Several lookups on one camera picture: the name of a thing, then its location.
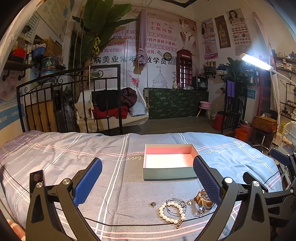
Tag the wooden wall shelf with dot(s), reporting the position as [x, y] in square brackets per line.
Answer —
[17, 66]

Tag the pink basin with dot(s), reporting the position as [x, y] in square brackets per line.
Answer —
[205, 105]

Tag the brown round stool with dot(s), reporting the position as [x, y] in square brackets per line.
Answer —
[266, 127]

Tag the dark maroon jacket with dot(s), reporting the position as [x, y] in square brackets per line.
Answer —
[128, 97]

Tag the white wicker swing seat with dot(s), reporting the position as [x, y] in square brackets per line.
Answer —
[104, 100]

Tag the white desk lamp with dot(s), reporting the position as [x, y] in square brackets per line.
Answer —
[261, 64]

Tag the light blue pillow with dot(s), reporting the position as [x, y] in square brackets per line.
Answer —
[137, 110]

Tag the pale green pink-lined box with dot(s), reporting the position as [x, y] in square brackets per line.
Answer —
[169, 162]

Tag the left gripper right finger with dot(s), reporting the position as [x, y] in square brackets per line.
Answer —
[252, 221]

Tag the red bin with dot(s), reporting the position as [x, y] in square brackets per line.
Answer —
[217, 122]

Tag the black iron bed frame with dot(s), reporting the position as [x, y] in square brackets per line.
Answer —
[47, 103]

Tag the green patterned counter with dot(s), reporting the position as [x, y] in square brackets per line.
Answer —
[173, 103]

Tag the large green banana plant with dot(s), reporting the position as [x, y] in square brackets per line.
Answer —
[98, 23]

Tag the orange bucket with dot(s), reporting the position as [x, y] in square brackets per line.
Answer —
[241, 134]

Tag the purple hanging towel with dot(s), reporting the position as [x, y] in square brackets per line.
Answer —
[230, 88]

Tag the black metal rack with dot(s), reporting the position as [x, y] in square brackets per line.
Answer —
[233, 109]

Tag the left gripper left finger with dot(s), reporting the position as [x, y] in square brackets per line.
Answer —
[43, 222]

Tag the white stool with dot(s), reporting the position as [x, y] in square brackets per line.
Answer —
[206, 110]

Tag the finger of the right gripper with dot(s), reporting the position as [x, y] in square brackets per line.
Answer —
[280, 157]

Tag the white ceramic vase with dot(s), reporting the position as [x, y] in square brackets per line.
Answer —
[175, 84]

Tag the red folded cloth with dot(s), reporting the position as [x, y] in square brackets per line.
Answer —
[98, 114]

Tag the red phone booth cabinet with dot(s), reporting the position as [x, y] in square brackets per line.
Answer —
[184, 68]

